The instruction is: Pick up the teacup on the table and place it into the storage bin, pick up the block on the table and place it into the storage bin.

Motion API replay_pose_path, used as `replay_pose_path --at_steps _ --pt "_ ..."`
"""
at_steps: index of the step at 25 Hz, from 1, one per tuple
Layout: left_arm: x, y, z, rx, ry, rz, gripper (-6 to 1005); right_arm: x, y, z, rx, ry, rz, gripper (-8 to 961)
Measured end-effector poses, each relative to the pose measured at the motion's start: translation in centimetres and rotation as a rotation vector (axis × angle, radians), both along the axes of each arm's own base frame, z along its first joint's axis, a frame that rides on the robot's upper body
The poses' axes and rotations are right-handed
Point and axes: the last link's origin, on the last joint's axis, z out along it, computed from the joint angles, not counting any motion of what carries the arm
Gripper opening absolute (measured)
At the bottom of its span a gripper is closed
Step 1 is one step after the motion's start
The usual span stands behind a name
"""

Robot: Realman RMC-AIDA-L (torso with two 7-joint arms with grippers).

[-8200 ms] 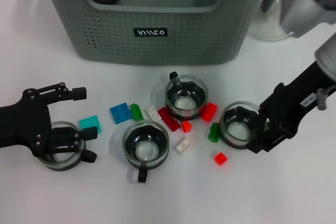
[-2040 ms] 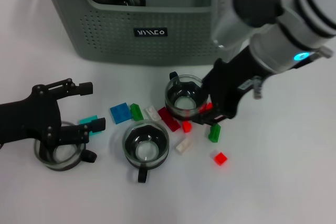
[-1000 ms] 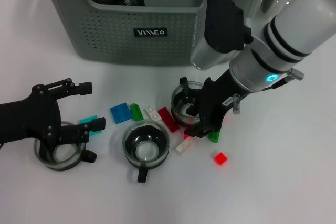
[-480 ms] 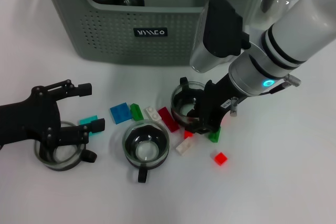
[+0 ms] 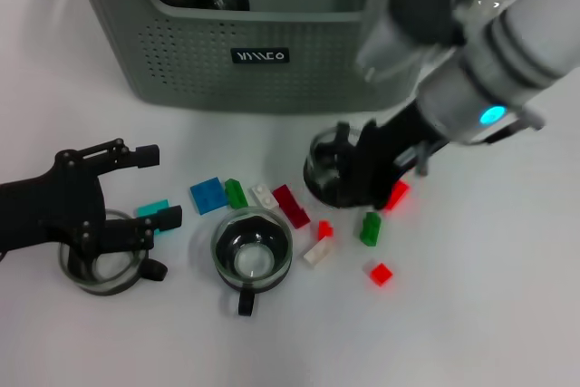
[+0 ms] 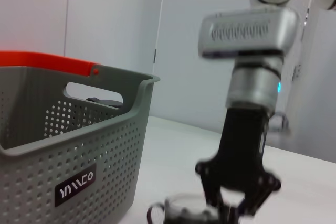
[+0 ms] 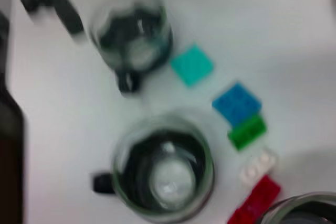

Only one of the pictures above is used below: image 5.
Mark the white toy brick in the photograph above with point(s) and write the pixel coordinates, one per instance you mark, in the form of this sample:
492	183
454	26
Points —
317	253
263	196

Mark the bright red rectangular brick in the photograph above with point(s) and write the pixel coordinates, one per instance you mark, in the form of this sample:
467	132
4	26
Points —
399	192

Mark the green toy brick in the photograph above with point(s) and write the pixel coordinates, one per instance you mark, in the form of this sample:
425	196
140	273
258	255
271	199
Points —
370	229
235	194

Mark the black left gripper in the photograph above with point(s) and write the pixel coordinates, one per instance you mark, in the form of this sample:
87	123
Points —
50	203

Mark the cyan square toy brick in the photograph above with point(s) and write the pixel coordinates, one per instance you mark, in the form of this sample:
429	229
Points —
149	209

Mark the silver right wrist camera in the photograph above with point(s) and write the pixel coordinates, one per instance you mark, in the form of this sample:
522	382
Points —
408	6

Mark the blue square toy brick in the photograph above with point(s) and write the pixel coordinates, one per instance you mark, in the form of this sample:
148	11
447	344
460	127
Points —
208	196

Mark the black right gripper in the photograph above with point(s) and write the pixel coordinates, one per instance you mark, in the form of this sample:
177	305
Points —
389	151

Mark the dark red long brick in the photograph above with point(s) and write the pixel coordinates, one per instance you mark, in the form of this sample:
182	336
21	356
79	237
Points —
294	212

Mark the grey-green perforated storage bin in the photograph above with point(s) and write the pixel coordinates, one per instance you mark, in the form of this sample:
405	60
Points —
272	83

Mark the small red stepped brick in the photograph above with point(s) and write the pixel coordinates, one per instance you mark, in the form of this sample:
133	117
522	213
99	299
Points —
324	229

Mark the bright red square brick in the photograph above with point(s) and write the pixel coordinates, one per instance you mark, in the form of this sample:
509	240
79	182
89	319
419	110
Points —
380	274

